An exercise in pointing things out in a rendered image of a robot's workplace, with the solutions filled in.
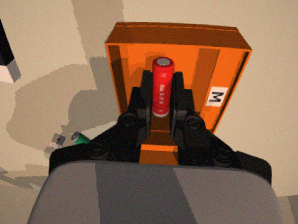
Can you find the orange three-compartment tray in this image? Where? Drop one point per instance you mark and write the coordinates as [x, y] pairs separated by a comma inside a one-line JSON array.
[[194, 51]]

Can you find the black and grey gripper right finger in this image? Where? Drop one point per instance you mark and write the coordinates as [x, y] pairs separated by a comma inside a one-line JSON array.
[[197, 145]]

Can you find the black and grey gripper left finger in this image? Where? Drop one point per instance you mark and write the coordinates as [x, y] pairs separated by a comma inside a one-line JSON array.
[[122, 142]]

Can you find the red battery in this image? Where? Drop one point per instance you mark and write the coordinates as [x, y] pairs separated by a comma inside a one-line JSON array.
[[162, 69]]

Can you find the white die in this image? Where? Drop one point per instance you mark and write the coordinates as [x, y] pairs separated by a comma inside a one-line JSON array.
[[57, 141]]

